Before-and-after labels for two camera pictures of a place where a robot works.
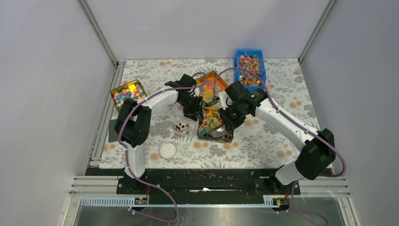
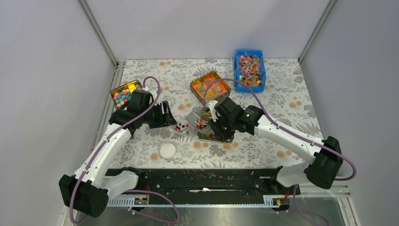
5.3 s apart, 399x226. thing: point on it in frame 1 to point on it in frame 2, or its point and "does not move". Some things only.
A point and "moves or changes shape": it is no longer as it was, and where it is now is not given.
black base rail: (198, 181) does not move
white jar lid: (167, 150) does not move
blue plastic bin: (251, 60) does not move
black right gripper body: (233, 115) to (224, 128)
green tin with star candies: (133, 90) does not move
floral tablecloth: (202, 117) does not move
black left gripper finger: (191, 112) to (158, 119)
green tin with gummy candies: (209, 85) does not move
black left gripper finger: (199, 115) to (168, 115)
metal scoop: (218, 132) moves or changes shape
